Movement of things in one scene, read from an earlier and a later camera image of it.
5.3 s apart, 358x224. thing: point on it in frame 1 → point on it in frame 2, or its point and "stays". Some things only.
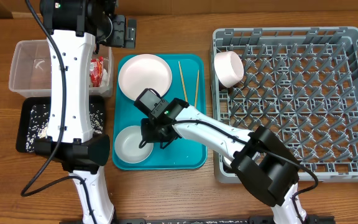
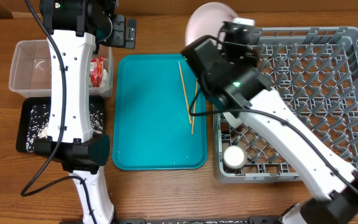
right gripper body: (148, 135) → (252, 57)
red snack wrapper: (96, 71) stays
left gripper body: (114, 33) stays
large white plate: (143, 71) → (206, 20)
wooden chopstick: (183, 83) stays
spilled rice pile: (40, 119) stays
